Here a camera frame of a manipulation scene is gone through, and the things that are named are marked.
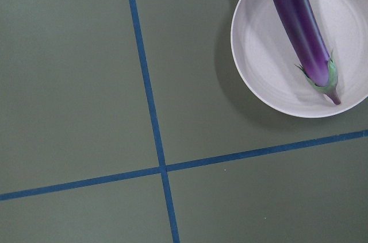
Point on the pink plate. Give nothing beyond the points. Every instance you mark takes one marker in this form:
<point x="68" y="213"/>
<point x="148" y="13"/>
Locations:
<point x="268" y="64"/>

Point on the purple eggplant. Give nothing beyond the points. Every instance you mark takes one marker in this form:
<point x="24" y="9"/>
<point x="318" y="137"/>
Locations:
<point x="316" y="62"/>

